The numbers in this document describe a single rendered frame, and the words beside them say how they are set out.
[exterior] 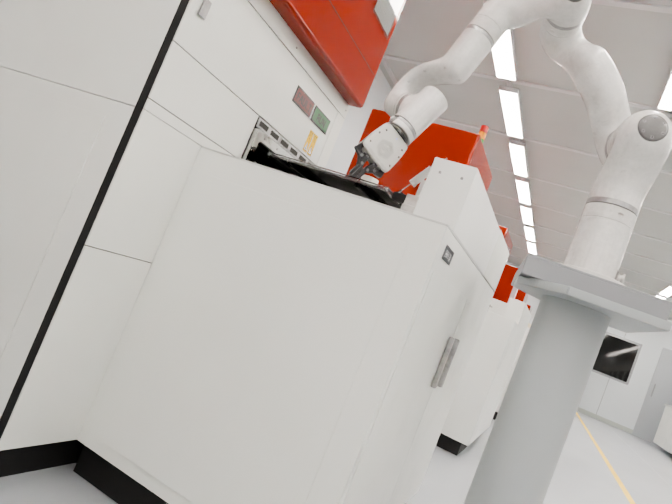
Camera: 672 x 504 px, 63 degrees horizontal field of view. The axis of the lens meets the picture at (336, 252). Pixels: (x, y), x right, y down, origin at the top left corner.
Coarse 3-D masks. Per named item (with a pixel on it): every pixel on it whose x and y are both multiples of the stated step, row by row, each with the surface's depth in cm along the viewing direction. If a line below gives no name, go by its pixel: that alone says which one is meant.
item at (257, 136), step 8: (256, 128) 145; (256, 136) 145; (264, 136) 148; (248, 144) 145; (256, 144) 146; (264, 144) 150; (272, 144) 153; (248, 152) 144; (280, 152) 158; (248, 160) 146; (256, 160) 149
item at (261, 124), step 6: (258, 120) 145; (258, 126) 146; (264, 126) 148; (270, 126) 151; (264, 132) 149; (270, 132) 152; (276, 132) 154; (276, 138) 155; (282, 138) 158; (282, 144) 159; (288, 144) 161; (288, 150) 163; (294, 150) 165; (294, 156) 167; (300, 156) 169
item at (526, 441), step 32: (544, 288) 123; (576, 288) 118; (544, 320) 128; (576, 320) 124; (608, 320) 126; (640, 320) 114; (544, 352) 125; (576, 352) 123; (512, 384) 130; (544, 384) 124; (576, 384) 123; (512, 416) 126; (544, 416) 123; (512, 448) 124; (544, 448) 122; (480, 480) 127; (512, 480) 122; (544, 480) 123
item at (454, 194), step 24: (432, 168) 114; (456, 168) 112; (432, 192) 113; (456, 192) 111; (480, 192) 120; (432, 216) 112; (456, 216) 110; (480, 216) 128; (480, 240) 138; (480, 264) 149
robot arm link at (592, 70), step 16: (544, 32) 147; (560, 32) 142; (576, 32) 144; (544, 48) 151; (560, 48) 146; (576, 48) 142; (592, 48) 138; (560, 64) 145; (576, 64) 139; (592, 64) 136; (608, 64) 136; (576, 80) 140; (592, 80) 136; (608, 80) 135; (592, 96) 137; (608, 96) 136; (624, 96) 137; (592, 112) 140; (608, 112) 138; (624, 112) 139; (592, 128) 142; (608, 128) 140
